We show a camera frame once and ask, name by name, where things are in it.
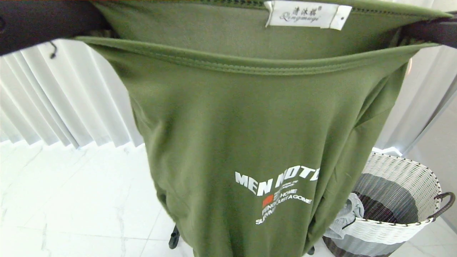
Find green printed shirt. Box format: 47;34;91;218
73;0;454;257

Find black clothes rack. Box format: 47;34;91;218
169;225;315;255

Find pale grey shorts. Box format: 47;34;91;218
323;193;365;240

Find white laundry basket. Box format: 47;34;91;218
322;152;456;257

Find white curtain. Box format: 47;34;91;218
0;0;457;156

